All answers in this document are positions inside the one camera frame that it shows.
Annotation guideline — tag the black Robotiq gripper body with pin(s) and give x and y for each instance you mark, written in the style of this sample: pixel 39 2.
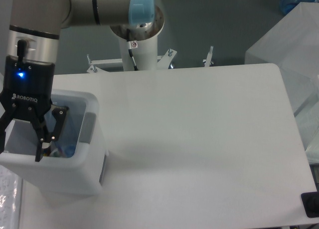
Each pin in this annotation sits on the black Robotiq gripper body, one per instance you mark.
pixel 27 88

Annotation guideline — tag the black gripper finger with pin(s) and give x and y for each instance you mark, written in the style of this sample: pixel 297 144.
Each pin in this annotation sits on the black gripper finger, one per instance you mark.
pixel 41 129
pixel 5 120

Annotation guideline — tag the clear plastic bottle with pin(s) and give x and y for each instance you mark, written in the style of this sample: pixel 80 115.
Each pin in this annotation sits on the clear plastic bottle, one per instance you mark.
pixel 66 145

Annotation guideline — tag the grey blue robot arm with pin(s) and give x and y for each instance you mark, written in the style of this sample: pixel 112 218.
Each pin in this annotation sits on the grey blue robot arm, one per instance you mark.
pixel 33 40

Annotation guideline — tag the white trash can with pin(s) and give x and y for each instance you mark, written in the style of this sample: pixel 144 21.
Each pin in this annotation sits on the white trash can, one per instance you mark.
pixel 75 162

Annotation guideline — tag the blue yellow snack packet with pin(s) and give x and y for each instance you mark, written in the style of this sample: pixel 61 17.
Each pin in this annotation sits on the blue yellow snack packet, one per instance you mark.
pixel 47 151

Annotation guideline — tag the white patterned sheet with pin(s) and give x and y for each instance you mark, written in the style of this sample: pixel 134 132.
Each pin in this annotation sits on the white patterned sheet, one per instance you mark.
pixel 10 199

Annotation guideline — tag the white frosted box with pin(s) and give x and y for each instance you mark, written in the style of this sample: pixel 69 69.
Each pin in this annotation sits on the white frosted box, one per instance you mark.
pixel 293 45

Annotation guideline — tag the black device at edge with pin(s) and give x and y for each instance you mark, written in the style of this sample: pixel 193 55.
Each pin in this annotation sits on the black device at edge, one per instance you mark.
pixel 311 204

